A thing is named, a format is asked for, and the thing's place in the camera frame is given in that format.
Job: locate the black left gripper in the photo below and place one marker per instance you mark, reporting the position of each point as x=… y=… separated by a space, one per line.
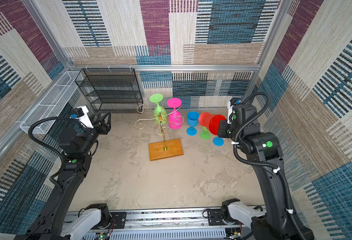
x=102 y=129

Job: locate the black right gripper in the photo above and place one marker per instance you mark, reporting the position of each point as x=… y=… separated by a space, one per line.
x=222 y=126

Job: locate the red wine glass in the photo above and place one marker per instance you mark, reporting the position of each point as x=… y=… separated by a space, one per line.
x=211 y=122

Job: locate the blue wine glass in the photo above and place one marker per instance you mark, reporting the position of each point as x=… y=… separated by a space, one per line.
x=218 y=141
x=193 y=121

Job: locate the green wine glass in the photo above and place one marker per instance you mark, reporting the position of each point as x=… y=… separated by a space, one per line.
x=159 y=110
x=205 y=134

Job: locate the pink wine glass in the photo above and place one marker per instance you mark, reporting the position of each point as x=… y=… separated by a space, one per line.
x=174 y=118

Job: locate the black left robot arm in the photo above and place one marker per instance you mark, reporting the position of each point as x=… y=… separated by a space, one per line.
x=76 y=160

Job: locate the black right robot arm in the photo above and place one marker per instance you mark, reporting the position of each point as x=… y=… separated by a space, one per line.
x=263 y=152

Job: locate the black mesh shelf rack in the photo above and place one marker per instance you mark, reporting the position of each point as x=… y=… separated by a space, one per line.
x=116 y=90

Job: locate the wooden rack base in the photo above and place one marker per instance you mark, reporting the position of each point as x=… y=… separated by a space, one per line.
x=163 y=150

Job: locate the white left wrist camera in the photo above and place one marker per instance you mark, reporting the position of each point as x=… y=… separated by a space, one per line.
x=81 y=114

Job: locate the white mesh wall basket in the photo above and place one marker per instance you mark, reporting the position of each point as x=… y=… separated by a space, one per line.
x=53 y=101

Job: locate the gold wire glass rack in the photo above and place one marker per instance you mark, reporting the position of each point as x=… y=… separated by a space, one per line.
x=159 y=130

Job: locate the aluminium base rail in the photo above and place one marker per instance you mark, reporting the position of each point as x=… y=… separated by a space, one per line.
x=234 y=221

